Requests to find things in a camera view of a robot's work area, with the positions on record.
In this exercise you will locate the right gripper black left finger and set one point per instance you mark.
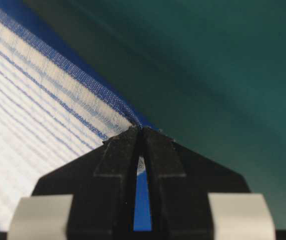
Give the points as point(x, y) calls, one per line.
point(92, 197)

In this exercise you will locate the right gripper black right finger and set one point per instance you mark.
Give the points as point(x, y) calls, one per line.
point(195, 198)

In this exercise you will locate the blue striped white towel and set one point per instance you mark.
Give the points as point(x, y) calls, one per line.
point(53, 107)

